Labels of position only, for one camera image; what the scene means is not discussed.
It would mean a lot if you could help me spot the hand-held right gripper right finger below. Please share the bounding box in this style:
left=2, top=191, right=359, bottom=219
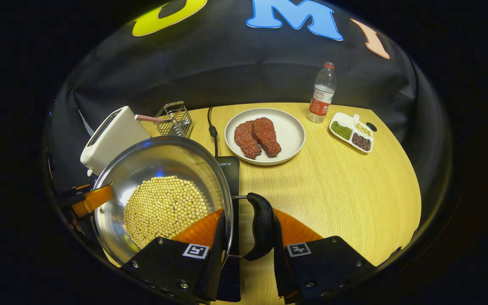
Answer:
left=273, top=208, right=376, bottom=303

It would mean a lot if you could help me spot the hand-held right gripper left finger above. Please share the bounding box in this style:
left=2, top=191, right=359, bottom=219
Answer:
left=121, top=208, right=225, bottom=305

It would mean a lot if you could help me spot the steel pot with soybeans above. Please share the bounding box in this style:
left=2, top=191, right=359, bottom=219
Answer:
left=91, top=136, right=276, bottom=266

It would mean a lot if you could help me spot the black induction cooktop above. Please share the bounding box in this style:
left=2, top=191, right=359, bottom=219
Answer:
left=214, top=156, right=241, bottom=302

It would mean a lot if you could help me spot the white toaster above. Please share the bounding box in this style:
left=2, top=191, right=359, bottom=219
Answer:
left=80, top=106, right=151, bottom=176

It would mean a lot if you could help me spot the brown steak piece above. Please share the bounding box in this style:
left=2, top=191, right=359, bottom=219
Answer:
left=234, top=121, right=262, bottom=159
left=252, top=117, right=282, bottom=157

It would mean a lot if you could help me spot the white round plate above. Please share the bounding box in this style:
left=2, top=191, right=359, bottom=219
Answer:
left=225, top=108, right=306, bottom=166

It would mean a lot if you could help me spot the white divided bean dish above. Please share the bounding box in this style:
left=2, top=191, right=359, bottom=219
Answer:
left=329, top=112, right=374, bottom=153

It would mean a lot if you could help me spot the clear plastic water bottle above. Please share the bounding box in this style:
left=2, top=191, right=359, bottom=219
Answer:
left=307, top=62, right=337, bottom=124

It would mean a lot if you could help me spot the wire mesh holder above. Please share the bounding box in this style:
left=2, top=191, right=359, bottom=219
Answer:
left=155, top=101, right=194, bottom=138

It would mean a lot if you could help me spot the black power cable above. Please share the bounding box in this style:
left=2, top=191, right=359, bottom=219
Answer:
left=207, top=107, right=220, bottom=157

